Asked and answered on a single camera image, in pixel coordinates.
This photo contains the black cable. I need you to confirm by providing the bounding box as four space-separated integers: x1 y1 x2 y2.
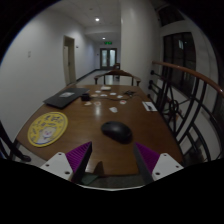
123 89 138 98

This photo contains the black laptop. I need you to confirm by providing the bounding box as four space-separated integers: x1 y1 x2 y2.
43 87 90 110

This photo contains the wooden armchair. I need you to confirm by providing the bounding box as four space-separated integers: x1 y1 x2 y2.
93 69 142 88

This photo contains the small black box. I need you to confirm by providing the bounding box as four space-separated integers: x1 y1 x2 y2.
80 92 91 102

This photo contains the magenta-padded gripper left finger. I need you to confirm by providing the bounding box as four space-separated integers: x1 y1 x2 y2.
39 141 93 184

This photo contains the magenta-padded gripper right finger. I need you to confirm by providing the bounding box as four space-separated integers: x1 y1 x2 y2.
133 142 185 185

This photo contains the pale side door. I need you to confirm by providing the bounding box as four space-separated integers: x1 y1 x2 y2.
62 35 77 86

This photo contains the black metal frame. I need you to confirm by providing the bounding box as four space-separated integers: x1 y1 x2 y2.
0 119 32 163

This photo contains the round yellow mouse pad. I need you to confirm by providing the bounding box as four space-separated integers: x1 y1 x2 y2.
27 111 69 148

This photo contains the dark framed window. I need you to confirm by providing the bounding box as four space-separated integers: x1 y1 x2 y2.
162 31 197 91

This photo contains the glass double door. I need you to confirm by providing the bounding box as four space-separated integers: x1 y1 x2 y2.
99 47 118 71

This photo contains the black computer mouse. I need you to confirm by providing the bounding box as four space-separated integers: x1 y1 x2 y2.
100 120 133 145

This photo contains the black railing with wooden handrail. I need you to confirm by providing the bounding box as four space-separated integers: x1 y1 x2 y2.
148 60 224 164

